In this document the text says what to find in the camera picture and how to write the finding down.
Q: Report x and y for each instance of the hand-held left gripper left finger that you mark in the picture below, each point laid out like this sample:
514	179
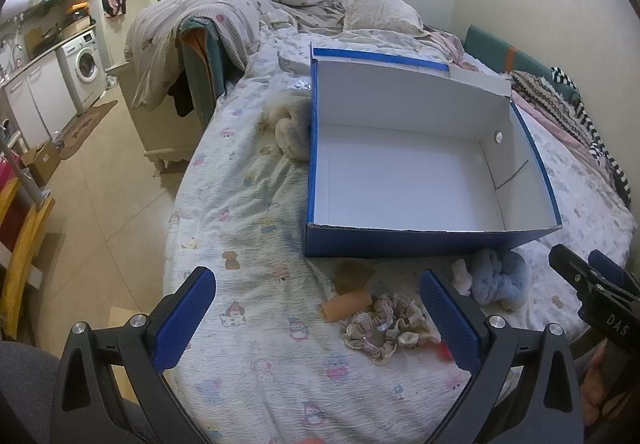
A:
185	319

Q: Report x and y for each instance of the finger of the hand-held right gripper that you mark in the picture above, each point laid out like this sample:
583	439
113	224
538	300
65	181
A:
570	266
607	269

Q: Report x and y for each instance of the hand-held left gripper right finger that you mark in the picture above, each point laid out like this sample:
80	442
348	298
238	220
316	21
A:
450	324

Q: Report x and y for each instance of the small white sock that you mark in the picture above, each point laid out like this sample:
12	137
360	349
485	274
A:
462	276

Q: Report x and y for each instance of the light blue fluffy knot cushion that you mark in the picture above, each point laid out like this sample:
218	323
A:
500	276

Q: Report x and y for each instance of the beige lace scrunchie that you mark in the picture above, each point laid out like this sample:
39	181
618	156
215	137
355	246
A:
380	329

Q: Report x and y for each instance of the blue cardboard box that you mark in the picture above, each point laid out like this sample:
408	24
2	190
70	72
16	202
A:
400	174

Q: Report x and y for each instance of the person's right hand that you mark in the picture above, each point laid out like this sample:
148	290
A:
592	384

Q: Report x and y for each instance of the orange-brown fabric roll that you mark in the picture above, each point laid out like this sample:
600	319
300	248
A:
345	306

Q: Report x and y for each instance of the brown fabric piece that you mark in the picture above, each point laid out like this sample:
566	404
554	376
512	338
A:
352	274

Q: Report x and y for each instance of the printed white bedsheet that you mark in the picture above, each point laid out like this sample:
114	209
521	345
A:
240	204

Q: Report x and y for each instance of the black and white striped cloth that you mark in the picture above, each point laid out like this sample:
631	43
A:
597	134

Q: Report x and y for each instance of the pink cloth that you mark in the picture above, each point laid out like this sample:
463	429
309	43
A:
555	124

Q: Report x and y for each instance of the person's grey trouser leg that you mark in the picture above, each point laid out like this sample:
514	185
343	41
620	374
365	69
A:
25	374

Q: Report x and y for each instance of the yellow wooden chair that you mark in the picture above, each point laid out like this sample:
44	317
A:
27	244

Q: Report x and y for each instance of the patterned knitted blanket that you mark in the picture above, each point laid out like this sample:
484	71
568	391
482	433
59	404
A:
537	84

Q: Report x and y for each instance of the grey metal pole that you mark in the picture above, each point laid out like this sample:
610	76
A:
25	179

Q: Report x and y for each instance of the cream fluffy knot cushion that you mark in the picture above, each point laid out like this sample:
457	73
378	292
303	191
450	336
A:
292	134

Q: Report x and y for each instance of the brown door mat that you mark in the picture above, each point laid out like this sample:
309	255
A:
87	124

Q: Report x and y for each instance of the black hanging cloth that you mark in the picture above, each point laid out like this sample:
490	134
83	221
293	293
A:
181	97

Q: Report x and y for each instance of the teal padded headboard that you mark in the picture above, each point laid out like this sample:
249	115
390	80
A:
487	42

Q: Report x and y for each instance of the white kitchen cabinet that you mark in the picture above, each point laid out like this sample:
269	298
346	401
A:
40	99

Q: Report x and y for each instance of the white washing machine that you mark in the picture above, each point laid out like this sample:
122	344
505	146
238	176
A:
82	64

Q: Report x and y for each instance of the grey printed quilt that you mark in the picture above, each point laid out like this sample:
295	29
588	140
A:
165	34

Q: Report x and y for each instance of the grey pillow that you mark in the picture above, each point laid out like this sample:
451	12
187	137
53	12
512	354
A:
382	12

